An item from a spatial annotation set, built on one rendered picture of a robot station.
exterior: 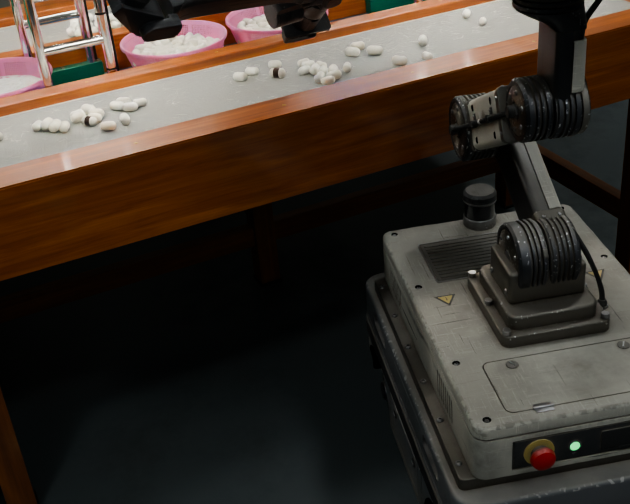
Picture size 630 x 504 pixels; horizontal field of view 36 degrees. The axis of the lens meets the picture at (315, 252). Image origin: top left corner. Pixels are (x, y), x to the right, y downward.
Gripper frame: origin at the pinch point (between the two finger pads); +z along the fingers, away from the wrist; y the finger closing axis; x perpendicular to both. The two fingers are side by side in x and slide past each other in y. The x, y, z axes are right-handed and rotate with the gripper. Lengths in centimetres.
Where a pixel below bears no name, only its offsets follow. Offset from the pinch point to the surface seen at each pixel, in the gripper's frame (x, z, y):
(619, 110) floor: 15, 118, -165
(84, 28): -31, 48, 32
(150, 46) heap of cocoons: -23, 48, 17
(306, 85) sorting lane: 7.8, 10.4, -3.6
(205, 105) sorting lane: 6.0, 12.7, 19.0
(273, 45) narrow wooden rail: -8.9, 28.0, -6.3
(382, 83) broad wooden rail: 15.2, -2.8, -14.6
